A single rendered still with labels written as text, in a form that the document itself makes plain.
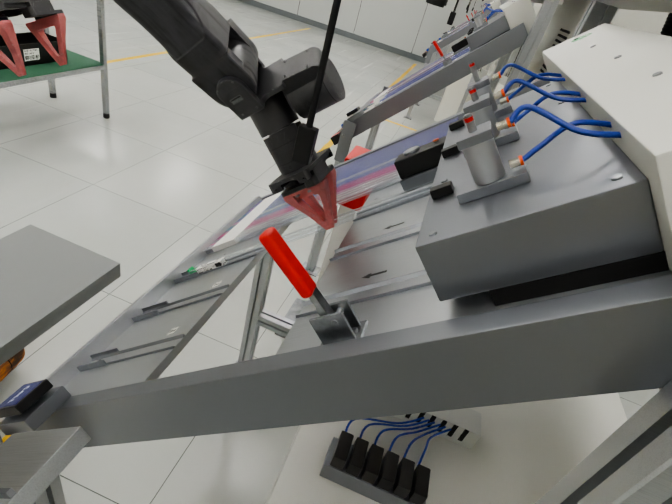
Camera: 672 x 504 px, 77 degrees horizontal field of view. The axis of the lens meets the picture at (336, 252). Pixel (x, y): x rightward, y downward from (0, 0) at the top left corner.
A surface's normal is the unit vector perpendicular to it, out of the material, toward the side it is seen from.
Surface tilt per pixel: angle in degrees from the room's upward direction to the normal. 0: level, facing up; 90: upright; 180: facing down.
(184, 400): 90
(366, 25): 90
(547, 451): 0
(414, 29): 90
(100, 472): 0
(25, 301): 0
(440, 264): 90
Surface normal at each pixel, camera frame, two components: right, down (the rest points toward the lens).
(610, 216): -0.29, 0.49
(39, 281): 0.25, -0.79
